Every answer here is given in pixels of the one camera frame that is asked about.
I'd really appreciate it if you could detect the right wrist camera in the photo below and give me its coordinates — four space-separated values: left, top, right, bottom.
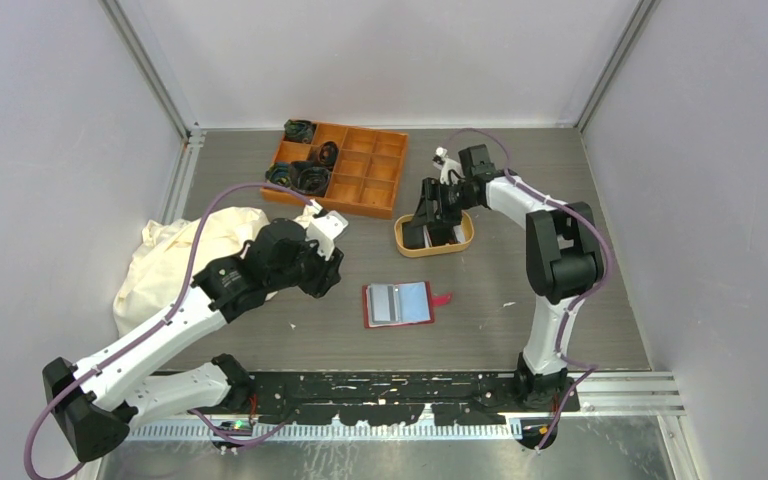
432 147 464 185

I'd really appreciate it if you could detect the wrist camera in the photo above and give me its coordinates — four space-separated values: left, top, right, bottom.
432 147 464 185
305 200 349 261

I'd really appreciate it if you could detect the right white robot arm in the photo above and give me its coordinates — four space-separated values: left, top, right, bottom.
396 144 607 411

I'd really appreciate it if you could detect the large black rolled belt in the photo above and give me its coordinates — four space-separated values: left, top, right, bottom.
288 161 331 197

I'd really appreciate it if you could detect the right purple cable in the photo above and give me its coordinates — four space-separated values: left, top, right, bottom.
446 128 615 452

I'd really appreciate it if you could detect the purple cable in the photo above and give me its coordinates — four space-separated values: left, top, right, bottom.
446 128 615 452
22 182 322 480

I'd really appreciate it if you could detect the green rolled belt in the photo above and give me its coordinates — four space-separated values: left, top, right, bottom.
264 162 293 190

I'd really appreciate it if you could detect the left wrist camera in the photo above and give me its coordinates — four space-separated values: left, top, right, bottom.
305 200 349 261

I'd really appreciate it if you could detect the tan oval tray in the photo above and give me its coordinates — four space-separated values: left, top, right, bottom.
393 212 474 258

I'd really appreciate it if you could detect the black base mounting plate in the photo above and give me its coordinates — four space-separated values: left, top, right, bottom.
188 369 581 429

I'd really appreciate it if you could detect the red card holder wallet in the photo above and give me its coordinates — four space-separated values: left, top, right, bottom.
362 281 453 329

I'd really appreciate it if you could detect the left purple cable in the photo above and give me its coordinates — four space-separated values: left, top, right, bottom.
22 182 322 480

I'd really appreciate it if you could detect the dark rolled belt top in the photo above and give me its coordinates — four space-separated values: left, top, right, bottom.
283 119 317 144

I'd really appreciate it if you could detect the dark rolled belt middle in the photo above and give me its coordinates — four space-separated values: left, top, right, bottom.
308 141 339 170

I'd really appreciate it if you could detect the dark rolled belt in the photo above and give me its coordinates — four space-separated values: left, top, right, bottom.
308 141 339 170
283 119 317 144

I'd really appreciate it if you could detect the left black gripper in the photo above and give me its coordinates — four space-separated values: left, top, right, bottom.
267 231 343 297

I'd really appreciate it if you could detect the orange compartment organizer tray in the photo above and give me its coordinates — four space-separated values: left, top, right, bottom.
261 120 409 219

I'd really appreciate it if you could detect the white credit card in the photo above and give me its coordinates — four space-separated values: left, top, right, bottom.
367 284 400 326

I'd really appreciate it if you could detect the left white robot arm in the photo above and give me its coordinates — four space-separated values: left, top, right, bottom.
42 211 348 463

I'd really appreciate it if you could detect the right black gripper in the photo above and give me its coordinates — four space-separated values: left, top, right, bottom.
410 177 479 231

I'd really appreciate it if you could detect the cream cloth bag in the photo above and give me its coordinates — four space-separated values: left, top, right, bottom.
112 199 322 338

